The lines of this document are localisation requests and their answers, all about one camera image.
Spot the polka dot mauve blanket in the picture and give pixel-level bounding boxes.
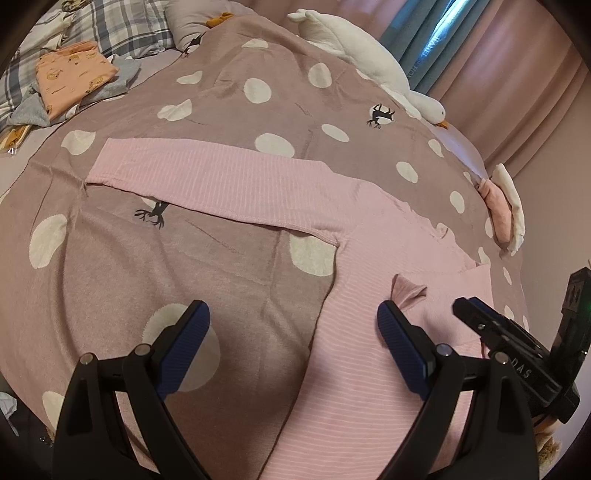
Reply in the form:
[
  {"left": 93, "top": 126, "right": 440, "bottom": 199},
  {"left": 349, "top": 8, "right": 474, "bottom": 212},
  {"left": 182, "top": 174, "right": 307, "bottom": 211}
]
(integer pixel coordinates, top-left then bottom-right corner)
[{"left": 1, "top": 16, "right": 528, "bottom": 479}]

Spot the mauve pillow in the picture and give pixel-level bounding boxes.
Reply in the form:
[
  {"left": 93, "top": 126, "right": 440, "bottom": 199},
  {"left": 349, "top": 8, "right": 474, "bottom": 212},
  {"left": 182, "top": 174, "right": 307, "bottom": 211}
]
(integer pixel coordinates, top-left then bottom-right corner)
[{"left": 164, "top": 0, "right": 256, "bottom": 51}]

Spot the plaid pillow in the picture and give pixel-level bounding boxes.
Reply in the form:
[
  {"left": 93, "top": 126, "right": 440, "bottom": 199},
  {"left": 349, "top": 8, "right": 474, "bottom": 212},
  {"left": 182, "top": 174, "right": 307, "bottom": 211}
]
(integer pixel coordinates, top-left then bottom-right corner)
[{"left": 1, "top": 1, "right": 174, "bottom": 126}]

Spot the folded pink garment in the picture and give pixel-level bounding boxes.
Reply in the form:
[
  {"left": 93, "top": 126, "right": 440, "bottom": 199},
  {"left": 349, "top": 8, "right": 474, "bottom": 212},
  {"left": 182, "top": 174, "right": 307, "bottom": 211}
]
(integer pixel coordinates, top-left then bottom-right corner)
[{"left": 478, "top": 179, "right": 513, "bottom": 245}]

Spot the white goose plush toy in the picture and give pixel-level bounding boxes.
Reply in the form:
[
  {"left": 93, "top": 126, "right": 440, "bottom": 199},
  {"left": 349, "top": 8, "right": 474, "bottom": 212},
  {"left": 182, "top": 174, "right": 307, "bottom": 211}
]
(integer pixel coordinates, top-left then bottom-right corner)
[{"left": 287, "top": 8, "right": 448, "bottom": 128}]

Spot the pile of white clothes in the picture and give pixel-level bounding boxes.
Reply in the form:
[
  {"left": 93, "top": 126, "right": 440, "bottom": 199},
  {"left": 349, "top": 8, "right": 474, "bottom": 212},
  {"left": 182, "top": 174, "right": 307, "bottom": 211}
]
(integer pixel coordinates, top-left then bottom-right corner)
[{"left": 15, "top": 8, "right": 74, "bottom": 57}]

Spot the grey garment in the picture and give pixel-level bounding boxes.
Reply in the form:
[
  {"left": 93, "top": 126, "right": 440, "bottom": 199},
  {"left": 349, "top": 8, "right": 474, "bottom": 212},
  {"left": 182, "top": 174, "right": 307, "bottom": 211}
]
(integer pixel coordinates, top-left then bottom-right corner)
[{"left": 8, "top": 50, "right": 140, "bottom": 127}]

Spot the folded white garment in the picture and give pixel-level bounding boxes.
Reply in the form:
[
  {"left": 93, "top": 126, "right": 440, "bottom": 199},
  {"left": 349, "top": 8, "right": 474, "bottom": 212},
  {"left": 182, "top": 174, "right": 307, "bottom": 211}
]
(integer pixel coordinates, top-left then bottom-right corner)
[{"left": 491, "top": 163, "right": 526, "bottom": 256}]

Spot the pink knit sweater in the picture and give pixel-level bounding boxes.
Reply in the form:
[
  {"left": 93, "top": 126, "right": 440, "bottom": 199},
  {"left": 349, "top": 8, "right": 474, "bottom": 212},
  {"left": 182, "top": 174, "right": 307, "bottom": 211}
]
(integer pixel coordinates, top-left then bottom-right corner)
[{"left": 87, "top": 139, "right": 493, "bottom": 479}]

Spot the fluffy beige sleeve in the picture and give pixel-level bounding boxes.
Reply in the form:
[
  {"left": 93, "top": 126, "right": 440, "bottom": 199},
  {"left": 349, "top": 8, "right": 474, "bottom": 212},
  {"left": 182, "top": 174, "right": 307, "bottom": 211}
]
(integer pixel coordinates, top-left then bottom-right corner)
[{"left": 533, "top": 415, "right": 562, "bottom": 478}]

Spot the pink curtain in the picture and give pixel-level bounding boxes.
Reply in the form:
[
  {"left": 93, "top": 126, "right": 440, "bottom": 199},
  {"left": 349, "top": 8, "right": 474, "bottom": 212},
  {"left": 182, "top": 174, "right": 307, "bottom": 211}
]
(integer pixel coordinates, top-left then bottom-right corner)
[{"left": 248, "top": 1, "right": 589, "bottom": 175}]

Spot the folded orange printed garment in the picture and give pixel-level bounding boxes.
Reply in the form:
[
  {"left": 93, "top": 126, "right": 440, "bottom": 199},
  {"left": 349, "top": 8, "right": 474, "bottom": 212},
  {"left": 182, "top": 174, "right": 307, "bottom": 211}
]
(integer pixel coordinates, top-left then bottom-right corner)
[{"left": 35, "top": 41, "right": 118, "bottom": 121}]

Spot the teal curtain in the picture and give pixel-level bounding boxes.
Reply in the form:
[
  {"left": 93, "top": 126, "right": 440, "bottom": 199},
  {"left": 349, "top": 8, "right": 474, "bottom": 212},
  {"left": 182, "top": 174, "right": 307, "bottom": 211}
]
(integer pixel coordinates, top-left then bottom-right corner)
[{"left": 380, "top": 0, "right": 489, "bottom": 94}]

